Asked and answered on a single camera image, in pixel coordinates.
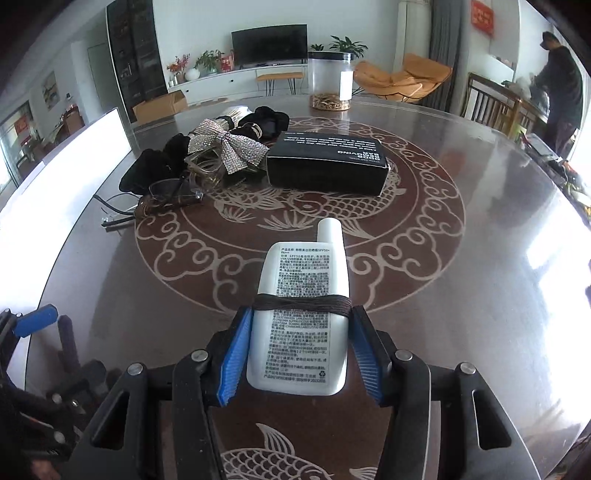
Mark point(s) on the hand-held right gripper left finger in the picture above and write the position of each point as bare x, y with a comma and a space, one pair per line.
233, 360

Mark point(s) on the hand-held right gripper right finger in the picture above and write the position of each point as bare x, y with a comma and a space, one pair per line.
367, 364

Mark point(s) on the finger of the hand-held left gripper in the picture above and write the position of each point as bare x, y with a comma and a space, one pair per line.
37, 320

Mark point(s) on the white sunscreen bottle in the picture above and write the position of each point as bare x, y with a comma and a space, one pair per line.
300, 277

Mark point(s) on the dark frame eyeglasses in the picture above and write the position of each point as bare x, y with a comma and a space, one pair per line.
168, 190

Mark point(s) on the clear hair claw clip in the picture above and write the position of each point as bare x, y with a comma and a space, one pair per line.
207, 168

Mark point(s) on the black rectangular box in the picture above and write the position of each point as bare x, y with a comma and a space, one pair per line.
323, 170

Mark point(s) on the rhinestone bow hair clip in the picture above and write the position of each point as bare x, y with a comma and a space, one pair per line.
240, 152

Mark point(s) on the small black velvet scrunchie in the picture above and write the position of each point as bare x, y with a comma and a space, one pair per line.
178, 143

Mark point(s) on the cardboard box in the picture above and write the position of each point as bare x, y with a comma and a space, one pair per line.
159, 106

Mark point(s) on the white television console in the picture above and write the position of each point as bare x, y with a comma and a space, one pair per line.
221, 83

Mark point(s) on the black display cabinet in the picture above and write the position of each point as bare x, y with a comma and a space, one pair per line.
138, 55

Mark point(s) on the clear jar with black lid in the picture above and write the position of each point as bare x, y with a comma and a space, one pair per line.
330, 81

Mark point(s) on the wooden slatted chair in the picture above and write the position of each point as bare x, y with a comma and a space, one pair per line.
489, 104

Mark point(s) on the orange bench with hairpin legs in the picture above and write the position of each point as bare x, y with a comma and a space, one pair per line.
279, 75

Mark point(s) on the white round vase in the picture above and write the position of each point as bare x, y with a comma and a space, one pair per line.
192, 73

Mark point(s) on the orange lounge chair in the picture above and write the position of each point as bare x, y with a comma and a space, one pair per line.
401, 76

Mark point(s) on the red flower bouquet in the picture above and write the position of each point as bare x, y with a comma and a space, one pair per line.
178, 64

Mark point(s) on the red gift box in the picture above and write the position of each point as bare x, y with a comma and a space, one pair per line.
226, 63

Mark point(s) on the small leafy potted plant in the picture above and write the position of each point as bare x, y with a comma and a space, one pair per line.
208, 60

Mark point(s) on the black television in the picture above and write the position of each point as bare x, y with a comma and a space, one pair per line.
270, 44

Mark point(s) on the large green potted plant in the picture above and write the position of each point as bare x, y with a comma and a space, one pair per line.
348, 45

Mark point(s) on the grey curtain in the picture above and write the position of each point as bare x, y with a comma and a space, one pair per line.
445, 41

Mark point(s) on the framed wall picture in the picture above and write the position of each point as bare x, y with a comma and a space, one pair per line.
51, 90

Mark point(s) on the red wall decoration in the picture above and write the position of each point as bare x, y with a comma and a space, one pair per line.
482, 16

